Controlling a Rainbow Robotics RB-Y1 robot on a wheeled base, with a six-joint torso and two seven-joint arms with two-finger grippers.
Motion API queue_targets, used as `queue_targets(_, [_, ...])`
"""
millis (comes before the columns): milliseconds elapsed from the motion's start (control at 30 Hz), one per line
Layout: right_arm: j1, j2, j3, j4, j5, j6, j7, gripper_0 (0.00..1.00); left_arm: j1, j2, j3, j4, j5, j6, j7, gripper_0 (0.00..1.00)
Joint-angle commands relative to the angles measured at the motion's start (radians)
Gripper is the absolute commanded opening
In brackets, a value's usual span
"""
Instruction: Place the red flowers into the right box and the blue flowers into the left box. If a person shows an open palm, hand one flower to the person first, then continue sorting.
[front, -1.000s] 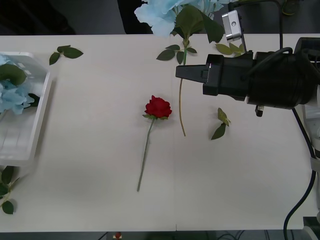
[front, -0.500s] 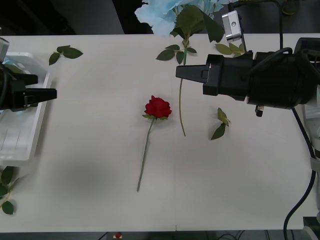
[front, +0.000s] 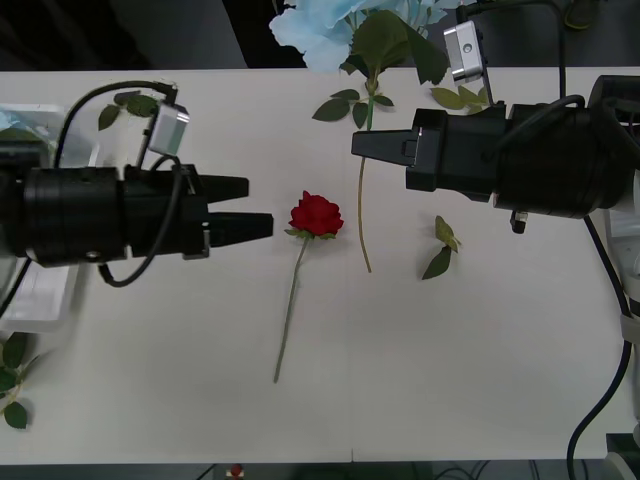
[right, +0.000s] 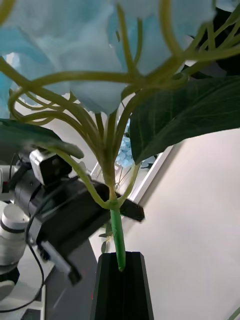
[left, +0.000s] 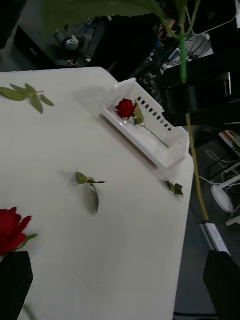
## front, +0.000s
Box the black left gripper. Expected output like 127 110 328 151
122 163 275 261

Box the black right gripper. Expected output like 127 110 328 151
351 104 509 204

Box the dark green leaf twig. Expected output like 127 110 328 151
311 87 396 130
97 90 161 132

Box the red rose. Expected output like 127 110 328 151
272 189 345 385

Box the light green leaf twig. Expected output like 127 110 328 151
429 84 494 116

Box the small loose leaf twig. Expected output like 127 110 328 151
421 214 462 281

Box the shallow white box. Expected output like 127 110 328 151
0 102 99 334

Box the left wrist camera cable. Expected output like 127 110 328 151
52 79 211 289

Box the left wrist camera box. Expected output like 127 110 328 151
137 102 192 171

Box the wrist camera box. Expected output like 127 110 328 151
443 19 506 109
137 102 192 171

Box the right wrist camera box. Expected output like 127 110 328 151
443 19 506 109

